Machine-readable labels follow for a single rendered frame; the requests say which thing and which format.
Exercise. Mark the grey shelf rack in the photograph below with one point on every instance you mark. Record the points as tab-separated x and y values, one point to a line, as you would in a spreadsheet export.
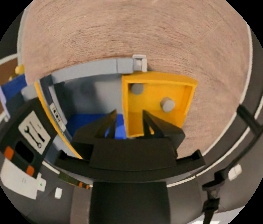
99	94

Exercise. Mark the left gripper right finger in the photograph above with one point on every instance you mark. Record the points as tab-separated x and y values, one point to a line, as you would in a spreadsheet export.
161	129

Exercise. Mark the yellow bin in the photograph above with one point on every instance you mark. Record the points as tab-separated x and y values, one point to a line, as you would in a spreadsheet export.
156	86

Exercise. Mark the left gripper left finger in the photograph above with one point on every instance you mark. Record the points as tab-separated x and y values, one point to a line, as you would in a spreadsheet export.
99	127

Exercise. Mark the grey metal disc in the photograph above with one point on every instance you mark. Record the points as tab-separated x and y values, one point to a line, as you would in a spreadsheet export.
136	88

